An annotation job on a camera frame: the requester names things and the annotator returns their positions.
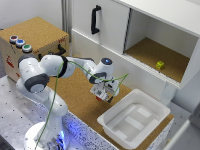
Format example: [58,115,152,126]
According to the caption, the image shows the pink block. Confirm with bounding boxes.
[95,94,104,101]

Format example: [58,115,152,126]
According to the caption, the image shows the blue button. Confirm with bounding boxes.
[15,38,26,49]

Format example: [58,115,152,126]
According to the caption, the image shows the green button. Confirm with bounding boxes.
[21,43,33,54]

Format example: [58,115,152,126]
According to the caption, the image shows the black drawer handle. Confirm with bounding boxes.
[37,43,67,61]

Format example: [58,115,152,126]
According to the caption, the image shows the yellow block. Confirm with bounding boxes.
[155,60,165,70]

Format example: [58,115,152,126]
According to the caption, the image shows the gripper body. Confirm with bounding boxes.
[90,79,117,102]

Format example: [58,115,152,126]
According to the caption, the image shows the white cabinet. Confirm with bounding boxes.
[70,0,200,108]

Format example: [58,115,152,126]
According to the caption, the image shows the black door handle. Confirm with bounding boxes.
[90,4,102,36]

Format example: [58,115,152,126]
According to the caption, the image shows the white sliding door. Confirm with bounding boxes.
[71,0,131,56]

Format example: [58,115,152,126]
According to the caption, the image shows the green cable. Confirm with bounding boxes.
[33,60,130,150]

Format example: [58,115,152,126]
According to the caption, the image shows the red button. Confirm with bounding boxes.
[9,34,19,45]

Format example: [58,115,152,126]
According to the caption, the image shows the white plastic box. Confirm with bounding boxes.
[96,88,172,150]

